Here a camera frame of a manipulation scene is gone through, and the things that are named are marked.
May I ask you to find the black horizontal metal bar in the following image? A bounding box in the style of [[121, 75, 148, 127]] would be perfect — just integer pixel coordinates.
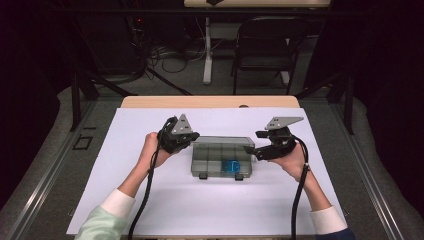
[[49, 8, 374, 18]]

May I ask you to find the person's right hand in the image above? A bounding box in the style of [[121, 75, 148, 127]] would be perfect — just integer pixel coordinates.
[[269, 142, 311, 183]]

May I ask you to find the black metal stand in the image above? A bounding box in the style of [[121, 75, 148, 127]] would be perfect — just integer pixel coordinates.
[[69, 66, 138, 133], [294, 71, 355, 136]]

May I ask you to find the black folding chair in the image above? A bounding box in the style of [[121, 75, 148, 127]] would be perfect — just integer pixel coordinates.
[[230, 16, 311, 96]]

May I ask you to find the white-legged desk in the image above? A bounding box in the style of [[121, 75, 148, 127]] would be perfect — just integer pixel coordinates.
[[183, 0, 331, 86]]

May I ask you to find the grey metal floor rail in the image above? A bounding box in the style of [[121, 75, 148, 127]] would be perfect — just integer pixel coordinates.
[[6, 99, 98, 240], [331, 101, 406, 240]]

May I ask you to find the white table sheet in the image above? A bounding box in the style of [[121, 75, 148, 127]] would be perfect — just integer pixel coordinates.
[[65, 107, 351, 238]]

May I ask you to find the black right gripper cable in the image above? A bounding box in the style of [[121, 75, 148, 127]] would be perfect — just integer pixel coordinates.
[[290, 134, 311, 240]]

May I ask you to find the light wooden table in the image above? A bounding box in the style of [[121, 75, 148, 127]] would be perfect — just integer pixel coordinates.
[[120, 95, 300, 109]]

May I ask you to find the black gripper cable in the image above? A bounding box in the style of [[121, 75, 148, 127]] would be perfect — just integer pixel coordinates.
[[127, 116, 179, 240], [290, 134, 311, 240]]

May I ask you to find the small shiny blue object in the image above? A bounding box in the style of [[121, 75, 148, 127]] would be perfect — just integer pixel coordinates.
[[221, 159, 241, 174]]

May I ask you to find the grey plastic organizer box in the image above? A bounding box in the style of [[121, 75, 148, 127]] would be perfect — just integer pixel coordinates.
[[190, 135, 257, 182]]

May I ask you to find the tangle of floor cables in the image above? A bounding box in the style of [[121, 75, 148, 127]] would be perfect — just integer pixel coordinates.
[[146, 39, 228, 74]]

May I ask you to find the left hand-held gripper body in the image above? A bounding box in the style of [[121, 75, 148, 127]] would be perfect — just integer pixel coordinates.
[[157, 113, 195, 155]]

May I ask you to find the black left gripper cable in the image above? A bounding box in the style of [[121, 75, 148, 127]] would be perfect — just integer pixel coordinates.
[[127, 116, 179, 240]]

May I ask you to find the person's left hand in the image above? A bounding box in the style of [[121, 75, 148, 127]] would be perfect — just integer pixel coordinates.
[[137, 131, 175, 170]]

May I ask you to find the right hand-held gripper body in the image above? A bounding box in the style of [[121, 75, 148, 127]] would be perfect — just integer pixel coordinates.
[[262, 116, 305, 161]]

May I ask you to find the dark equipment with red light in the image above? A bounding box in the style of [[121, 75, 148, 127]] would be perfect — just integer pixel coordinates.
[[126, 13, 148, 78]]

